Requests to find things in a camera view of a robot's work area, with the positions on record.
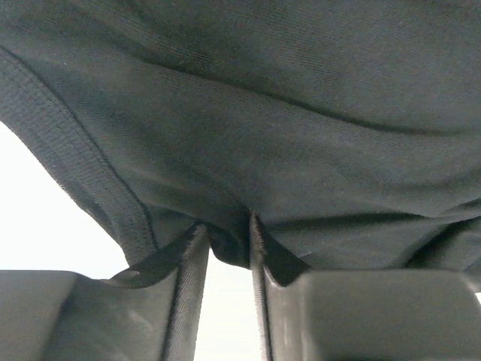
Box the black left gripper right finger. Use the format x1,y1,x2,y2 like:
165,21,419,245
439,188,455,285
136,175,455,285
250,215,480,360

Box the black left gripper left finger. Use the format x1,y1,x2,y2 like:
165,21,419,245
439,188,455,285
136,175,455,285
1,223,209,360

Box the black tank top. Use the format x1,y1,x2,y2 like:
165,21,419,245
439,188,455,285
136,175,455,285
1,1,480,279

